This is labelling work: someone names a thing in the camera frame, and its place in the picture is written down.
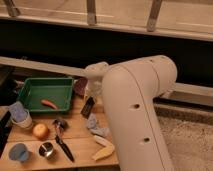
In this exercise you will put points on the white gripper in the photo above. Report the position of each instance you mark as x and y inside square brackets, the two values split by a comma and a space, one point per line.
[94, 87]

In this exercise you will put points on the dark green eraser block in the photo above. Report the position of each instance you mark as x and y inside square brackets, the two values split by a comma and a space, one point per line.
[86, 110]

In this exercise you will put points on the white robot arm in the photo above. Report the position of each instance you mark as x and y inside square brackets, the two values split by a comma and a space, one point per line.
[128, 89]

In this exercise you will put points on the purple bowl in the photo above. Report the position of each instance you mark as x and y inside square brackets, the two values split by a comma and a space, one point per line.
[80, 85]

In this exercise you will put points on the green plastic tray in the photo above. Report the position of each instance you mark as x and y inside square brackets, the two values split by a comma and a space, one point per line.
[57, 90]

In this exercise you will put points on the light blue crumpled cloth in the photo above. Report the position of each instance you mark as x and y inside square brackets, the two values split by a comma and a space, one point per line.
[94, 128]

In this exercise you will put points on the dark purple toy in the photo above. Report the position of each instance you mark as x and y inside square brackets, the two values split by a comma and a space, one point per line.
[61, 123]

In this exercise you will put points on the red sausage toy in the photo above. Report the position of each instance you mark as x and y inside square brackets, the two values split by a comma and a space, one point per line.
[49, 103]

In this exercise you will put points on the white banana piece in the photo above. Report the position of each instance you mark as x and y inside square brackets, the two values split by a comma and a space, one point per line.
[102, 141]

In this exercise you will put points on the yellow banana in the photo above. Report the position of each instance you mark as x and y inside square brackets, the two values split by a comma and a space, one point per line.
[103, 153]

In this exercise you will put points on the orange apple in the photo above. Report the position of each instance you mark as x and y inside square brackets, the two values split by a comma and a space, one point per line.
[40, 131]

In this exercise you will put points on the white cup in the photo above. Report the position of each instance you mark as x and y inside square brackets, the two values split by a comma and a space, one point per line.
[27, 123]

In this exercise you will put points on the small metal cup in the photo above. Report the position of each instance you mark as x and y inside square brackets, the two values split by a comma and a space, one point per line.
[46, 150]

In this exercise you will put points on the blue plastic cup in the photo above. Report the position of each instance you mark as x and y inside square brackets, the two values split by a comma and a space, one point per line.
[19, 152]

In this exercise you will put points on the black handled knife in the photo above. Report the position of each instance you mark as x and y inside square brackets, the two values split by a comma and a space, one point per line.
[60, 142]

